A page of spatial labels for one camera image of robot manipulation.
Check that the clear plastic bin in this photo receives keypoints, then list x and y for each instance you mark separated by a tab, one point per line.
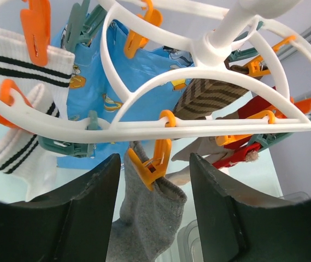
187	243

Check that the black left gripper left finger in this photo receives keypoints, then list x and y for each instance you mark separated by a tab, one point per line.
70	223

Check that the orange clothes clip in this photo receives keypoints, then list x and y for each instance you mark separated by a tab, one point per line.
152	169

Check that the brown striped sock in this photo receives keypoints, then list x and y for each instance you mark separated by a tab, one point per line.
204	96

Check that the white clip sock hanger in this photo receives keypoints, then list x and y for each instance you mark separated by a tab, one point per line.
185	69

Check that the blue cartoon print sock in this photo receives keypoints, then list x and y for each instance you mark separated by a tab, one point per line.
90	89

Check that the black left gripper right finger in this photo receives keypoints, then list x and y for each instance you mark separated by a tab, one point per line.
239	223

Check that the white striped sock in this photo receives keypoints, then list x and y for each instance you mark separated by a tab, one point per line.
22	156
15	64

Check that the beige red sock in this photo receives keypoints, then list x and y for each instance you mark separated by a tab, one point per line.
226	150

